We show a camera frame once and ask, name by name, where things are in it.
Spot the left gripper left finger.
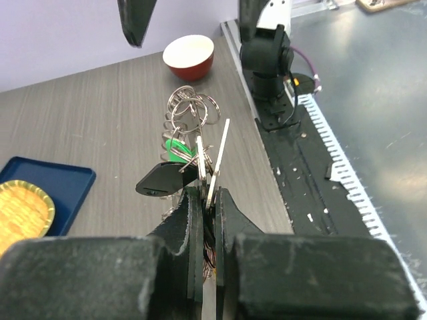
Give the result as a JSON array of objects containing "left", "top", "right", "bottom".
[{"left": 1, "top": 187, "right": 203, "bottom": 319}]

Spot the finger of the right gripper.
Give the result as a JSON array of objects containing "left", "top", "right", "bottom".
[{"left": 117, "top": 0, "right": 157, "bottom": 47}]

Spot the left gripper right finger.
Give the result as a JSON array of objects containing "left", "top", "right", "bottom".
[{"left": 216, "top": 188, "right": 420, "bottom": 319}]

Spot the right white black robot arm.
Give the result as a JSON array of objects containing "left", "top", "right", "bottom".
[{"left": 117, "top": 1, "right": 294, "bottom": 101}]

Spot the dark blue tray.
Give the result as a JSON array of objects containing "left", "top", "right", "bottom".
[{"left": 1, "top": 156, "right": 96, "bottom": 236}]

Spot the yellow woven bamboo mat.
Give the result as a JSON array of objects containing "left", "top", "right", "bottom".
[{"left": 1, "top": 179, "right": 56, "bottom": 254}]

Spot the smartphone with patterned case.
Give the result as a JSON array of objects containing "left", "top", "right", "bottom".
[{"left": 355, "top": 0, "right": 418, "bottom": 13}]

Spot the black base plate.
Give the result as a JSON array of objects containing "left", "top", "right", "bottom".
[{"left": 256, "top": 104, "right": 370, "bottom": 237}]

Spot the aluminium frame rail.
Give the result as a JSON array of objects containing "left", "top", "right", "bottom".
[{"left": 220, "top": 0, "right": 334, "bottom": 121}]

